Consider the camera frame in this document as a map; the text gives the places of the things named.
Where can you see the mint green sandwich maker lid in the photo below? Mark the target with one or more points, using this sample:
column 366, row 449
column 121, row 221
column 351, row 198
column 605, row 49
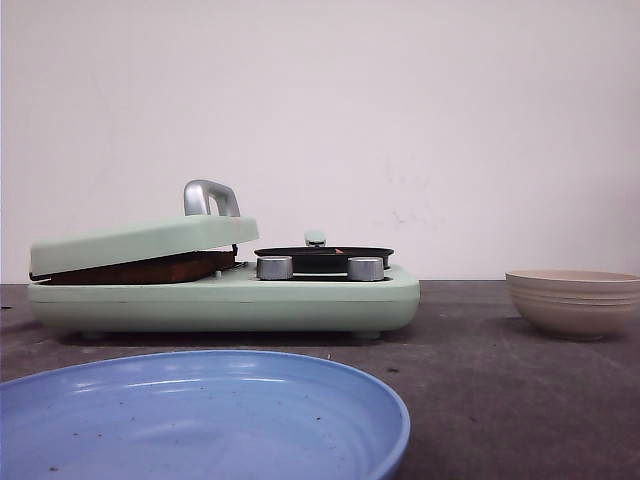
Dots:
column 212, row 219

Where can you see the beige ribbed bowl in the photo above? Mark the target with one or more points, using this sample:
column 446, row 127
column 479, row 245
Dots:
column 574, row 304

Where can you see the mint green breakfast maker base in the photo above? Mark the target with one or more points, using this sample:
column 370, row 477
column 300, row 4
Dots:
column 233, row 301

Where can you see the right silver knob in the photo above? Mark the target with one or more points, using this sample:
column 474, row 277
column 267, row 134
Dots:
column 365, row 269

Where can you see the silver knob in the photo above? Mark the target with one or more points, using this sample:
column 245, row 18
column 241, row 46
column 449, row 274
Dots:
column 365, row 269
column 275, row 267

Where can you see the left silver knob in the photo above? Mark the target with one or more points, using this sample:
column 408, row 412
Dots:
column 275, row 267

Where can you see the blue plate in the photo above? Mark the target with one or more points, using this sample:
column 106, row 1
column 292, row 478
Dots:
column 223, row 414

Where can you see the black frying pan green handle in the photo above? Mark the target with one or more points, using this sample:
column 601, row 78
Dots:
column 318, row 258

